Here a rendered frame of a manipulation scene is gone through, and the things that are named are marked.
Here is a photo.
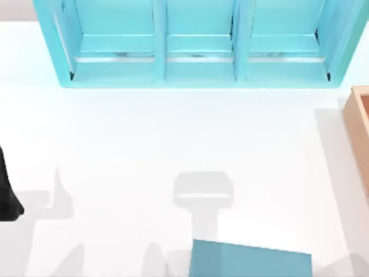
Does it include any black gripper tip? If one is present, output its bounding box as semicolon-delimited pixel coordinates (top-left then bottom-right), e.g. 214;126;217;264
0;146;25;223

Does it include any light blue rack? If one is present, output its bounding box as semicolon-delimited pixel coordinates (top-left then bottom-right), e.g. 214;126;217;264
32;0;369;89

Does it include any salmon-coloured shallow box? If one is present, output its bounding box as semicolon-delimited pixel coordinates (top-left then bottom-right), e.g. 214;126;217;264
342;85;369;199

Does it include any teal blue book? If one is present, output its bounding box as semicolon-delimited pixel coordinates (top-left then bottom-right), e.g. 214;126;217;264
189;238;313;277

